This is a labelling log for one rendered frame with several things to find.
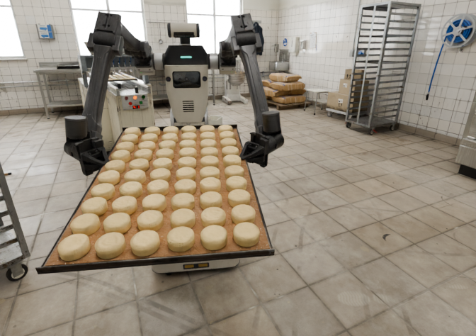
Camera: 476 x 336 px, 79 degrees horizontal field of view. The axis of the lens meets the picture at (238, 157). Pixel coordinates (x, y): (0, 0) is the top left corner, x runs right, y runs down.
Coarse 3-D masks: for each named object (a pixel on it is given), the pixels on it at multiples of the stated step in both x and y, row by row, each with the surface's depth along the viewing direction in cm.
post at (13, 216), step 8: (0, 168) 148; (0, 176) 149; (0, 184) 150; (8, 192) 154; (8, 200) 154; (8, 208) 155; (16, 216) 159; (16, 224) 160; (16, 232) 161; (24, 240) 165; (24, 248) 166; (24, 256) 167
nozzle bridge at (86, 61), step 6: (84, 60) 307; (90, 60) 317; (114, 60) 329; (120, 60) 332; (126, 60) 336; (132, 60) 339; (84, 66) 308; (90, 66) 318; (120, 66) 334; (126, 66) 337; (132, 66) 341; (84, 72) 319; (84, 78) 321; (144, 78) 356; (84, 84) 323
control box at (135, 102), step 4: (124, 96) 271; (128, 96) 273; (132, 96) 275; (140, 96) 279; (124, 100) 272; (128, 100) 274; (132, 100) 276; (136, 100) 278; (140, 100) 280; (144, 100) 282; (124, 104) 273; (128, 104) 275; (132, 104) 277; (136, 104) 279; (140, 104) 281; (144, 104) 283; (124, 108) 275; (128, 108) 277; (132, 108) 278; (136, 108) 280
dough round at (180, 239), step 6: (174, 228) 54; (180, 228) 54; (186, 228) 54; (168, 234) 53; (174, 234) 53; (180, 234) 53; (186, 234) 53; (192, 234) 53; (168, 240) 52; (174, 240) 52; (180, 240) 52; (186, 240) 52; (192, 240) 52; (168, 246) 53; (174, 246) 51; (180, 246) 51; (186, 246) 52; (192, 246) 53
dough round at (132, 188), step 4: (124, 184) 67; (128, 184) 67; (132, 184) 67; (136, 184) 67; (140, 184) 67; (120, 188) 66; (124, 188) 66; (128, 188) 66; (132, 188) 66; (136, 188) 66; (140, 188) 66; (120, 192) 65; (124, 192) 65; (128, 192) 64; (132, 192) 65; (136, 192) 65; (140, 192) 66; (132, 196) 65; (136, 196) 66
